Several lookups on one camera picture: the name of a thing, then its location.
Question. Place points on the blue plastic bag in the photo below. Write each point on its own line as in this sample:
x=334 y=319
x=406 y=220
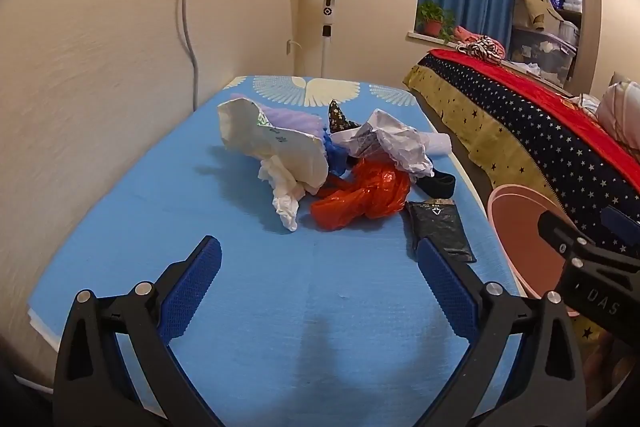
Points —
x=335 y=157

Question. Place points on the grey pot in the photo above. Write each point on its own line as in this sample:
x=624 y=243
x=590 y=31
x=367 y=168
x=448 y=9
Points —
x=569 y=33

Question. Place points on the white paper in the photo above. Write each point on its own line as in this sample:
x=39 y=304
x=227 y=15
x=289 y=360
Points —
x=400 y=147

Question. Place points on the pink cloth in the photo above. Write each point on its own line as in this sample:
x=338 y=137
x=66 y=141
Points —
x=467 y=34

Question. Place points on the pink plastic basin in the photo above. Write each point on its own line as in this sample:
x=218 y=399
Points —
x=520 y=237

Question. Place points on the clear storage box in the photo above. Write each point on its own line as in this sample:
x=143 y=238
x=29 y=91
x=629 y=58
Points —
x=540 y=54

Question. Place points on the black plastic packet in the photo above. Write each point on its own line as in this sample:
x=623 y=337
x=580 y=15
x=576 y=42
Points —
x=440 y=227

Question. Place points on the potted green plant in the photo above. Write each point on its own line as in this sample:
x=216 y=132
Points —
x=432 y=19

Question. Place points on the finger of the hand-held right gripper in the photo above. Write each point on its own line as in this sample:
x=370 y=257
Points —
x=620 y=222
x=560 y=229

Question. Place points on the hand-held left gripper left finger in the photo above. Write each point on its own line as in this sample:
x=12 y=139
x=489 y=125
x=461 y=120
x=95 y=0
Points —
x=192 y=287

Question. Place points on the red plastic bag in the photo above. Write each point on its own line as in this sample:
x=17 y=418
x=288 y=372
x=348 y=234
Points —
x=370 y=197

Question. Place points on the purple plastic bag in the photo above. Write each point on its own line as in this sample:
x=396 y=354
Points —
x=295 y=119

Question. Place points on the bed with starred blanket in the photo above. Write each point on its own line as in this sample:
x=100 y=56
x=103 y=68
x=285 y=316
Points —
x=525 y=122

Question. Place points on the small white cloth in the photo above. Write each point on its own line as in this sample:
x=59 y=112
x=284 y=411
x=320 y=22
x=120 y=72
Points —
x=589 y=103

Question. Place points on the black star-print wrapper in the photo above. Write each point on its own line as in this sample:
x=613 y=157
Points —
x=337 y=117

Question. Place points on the white pillow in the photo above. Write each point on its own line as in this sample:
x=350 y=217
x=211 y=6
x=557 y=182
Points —
x=622 y=112

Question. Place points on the brown coat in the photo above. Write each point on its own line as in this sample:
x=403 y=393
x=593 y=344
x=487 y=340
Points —
x=537 y=7

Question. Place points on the white plastic bag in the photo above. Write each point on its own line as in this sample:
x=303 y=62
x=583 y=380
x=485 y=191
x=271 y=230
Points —
x=295 y=157

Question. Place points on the striped cloth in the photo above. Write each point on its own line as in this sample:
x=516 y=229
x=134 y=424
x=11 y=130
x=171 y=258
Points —
x=480 y=49

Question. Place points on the white tissue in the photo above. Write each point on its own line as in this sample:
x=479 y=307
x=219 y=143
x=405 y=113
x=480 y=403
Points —
x=287 y=207

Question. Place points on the red blanket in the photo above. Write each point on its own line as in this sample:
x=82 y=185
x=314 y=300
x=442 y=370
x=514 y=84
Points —
x=525 y=84

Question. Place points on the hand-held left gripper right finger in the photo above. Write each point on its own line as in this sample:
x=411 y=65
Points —
x=447 y=287

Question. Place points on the white wall socket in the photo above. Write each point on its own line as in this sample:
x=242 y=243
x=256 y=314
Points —
x=290 y=47

